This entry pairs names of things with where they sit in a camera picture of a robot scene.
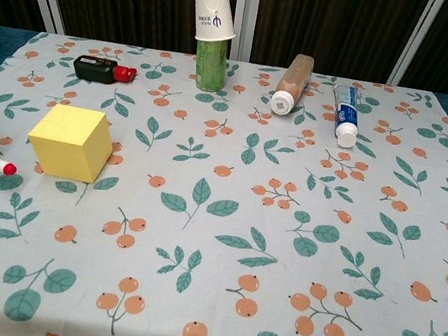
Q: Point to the yellow cube block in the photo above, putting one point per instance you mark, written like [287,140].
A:
[70,143]

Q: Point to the floral fruit print tablecloth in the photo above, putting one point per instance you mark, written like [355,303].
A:
[213,238]

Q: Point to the black bottle with red cap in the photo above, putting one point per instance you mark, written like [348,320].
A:
[94,69]

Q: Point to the green cylindrical can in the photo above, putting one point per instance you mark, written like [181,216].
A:
[211,65]

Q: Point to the white paper cup blue print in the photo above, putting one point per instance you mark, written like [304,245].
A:
[213,13]

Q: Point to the brown bottle with white cap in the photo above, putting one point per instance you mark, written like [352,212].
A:
[293,81]

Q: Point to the blue white toothpaste tube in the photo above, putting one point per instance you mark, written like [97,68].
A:
[345,115]

